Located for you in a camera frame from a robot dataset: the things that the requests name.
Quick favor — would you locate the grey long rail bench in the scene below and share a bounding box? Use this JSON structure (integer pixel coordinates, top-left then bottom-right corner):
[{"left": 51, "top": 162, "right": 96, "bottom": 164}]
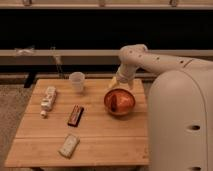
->
[{"left": 0, "top": 49, "right": 213, "bottom": 66}]

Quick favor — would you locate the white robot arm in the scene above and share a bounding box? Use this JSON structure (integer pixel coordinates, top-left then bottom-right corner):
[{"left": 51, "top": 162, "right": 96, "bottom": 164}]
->
[{"left": 110, "top": 44, "right": 213, "bottom": 171}]

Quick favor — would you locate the dark brown snack bar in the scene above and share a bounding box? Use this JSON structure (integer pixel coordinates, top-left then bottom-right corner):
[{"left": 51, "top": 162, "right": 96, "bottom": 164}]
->
[{"left": 67, "top": 105, "right": 84, "bottom": 127}]

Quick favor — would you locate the clear plastic cup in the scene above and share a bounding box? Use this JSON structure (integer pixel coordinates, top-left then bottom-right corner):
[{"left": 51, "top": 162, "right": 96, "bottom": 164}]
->
[{"left": 69, "top": 72, "right": 85, "bottom": 93}]

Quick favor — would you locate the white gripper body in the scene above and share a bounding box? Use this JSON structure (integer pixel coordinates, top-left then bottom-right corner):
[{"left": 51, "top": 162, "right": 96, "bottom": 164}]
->
[{"left": 116, "top": 65, "right": 135, "bottom": 83}]

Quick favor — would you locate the wooden table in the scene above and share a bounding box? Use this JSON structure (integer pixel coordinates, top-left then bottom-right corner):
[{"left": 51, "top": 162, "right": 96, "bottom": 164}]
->
[{"left": 5, "top": 79, "right": 149, "bottom": 168}]

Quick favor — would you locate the white wrapped snack packet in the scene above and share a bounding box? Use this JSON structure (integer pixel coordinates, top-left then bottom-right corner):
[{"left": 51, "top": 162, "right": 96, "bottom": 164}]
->
[{"left": 59, "top": 134, "right": 80, "bottom": 158}]

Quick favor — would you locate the orange ceramic bowl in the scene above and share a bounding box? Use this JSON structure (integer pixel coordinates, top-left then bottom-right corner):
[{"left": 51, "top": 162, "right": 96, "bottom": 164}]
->
[{"left": 104, "top": 88, "right": 135, "bottom": 116}]

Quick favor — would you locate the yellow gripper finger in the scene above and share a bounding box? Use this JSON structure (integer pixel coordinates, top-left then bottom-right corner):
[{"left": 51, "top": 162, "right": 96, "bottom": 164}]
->
[
  {"left": 108, "top": 77, "right": 118, "bottom": 89},
  {"left": 128, "top": 81, "right": 134, "bottom": 90}
]

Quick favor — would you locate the white squeeze bottle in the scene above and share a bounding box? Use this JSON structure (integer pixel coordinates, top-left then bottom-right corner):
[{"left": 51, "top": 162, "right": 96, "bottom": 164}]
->
[{"left": 41, "top": 86, "right": 57, "bottom": 118}]

